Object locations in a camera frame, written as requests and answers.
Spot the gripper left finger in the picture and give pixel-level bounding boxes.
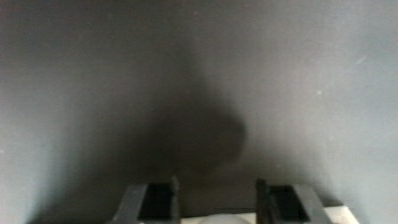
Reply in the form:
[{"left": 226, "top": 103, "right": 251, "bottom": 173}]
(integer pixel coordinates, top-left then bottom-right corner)
[{"left": 112, "top": 178, "right": 181, "bottom": 224}]

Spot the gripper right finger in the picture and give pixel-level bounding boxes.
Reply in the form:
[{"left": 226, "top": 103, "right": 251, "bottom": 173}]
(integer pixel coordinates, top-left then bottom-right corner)
[{"left": 256, "top": 179, "right": 331, "bottom": 224}]

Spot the white cabinet body box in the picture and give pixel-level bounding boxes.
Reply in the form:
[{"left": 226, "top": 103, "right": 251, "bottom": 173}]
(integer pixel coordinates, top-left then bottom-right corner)
[{"left": 181, "top": 205, "right": 361, "bottom": 224}]

